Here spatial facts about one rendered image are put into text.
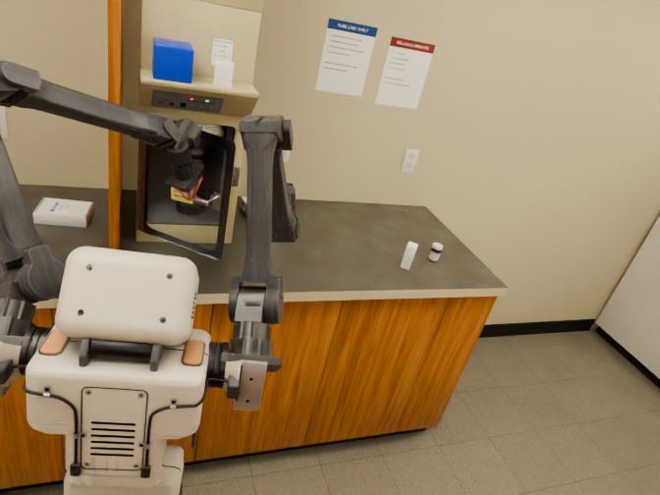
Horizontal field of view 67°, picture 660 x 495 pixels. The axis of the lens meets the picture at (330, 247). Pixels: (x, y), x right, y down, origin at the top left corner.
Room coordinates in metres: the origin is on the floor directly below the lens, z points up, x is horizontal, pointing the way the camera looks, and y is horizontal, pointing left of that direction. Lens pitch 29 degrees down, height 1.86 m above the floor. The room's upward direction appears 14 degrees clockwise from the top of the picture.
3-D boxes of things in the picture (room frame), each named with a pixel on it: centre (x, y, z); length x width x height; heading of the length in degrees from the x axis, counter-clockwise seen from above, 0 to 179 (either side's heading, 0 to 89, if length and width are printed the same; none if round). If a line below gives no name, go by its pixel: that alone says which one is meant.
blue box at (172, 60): (1.37, 0.54, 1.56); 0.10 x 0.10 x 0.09; 25
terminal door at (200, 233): (1.35, 0.48, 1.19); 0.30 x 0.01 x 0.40; 78
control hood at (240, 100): (1.41, 0.47, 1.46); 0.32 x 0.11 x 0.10; 115
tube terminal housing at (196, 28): (1.57, 0.55, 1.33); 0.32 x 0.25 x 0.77; 115
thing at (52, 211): (1.43, 0.91, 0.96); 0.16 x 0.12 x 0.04; 108
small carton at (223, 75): (1.43, 0.41, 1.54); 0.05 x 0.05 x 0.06; 16
